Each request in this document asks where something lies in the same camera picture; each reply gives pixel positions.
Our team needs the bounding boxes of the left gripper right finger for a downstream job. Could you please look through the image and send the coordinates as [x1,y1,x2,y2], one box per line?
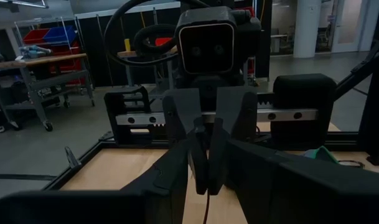
[225,139,379,224]

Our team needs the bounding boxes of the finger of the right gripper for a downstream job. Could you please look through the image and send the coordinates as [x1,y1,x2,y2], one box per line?
[209,86,258,195]
[162,88,208,195]

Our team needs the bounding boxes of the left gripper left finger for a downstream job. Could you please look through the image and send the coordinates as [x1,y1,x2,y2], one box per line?
[0,138,193,224]

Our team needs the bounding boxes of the black-framed eyeglasses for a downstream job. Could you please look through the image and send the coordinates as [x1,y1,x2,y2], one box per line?
[337,159,367,169]

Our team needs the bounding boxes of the grey glove with green cuff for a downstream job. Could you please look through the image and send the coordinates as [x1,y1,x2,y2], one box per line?
[302,145,340,165]

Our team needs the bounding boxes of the white round building column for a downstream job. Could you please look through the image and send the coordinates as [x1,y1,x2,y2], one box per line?
[293,0,322,59]

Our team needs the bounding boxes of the white door with frosted glass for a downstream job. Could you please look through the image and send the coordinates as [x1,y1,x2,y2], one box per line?
[331,0,364,53]

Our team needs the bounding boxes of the wooden-top metal workbench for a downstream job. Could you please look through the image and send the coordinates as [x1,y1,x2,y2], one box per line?
[0,52,96,133]

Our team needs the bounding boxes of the red storage bin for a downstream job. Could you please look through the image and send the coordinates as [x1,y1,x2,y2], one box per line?
[22,27,50,46]

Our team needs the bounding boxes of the silver metal frame bracket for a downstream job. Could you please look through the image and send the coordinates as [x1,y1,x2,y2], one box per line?
[63,145,83,169]

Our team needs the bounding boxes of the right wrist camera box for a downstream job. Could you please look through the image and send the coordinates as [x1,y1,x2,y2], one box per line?
[175,6,239,77]

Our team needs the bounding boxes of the black diagonal frame strut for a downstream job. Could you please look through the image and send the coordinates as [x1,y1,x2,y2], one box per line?
[334,37,379,166]

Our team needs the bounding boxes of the black looped camera cable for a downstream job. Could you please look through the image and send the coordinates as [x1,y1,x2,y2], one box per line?
[103,0,210,68]

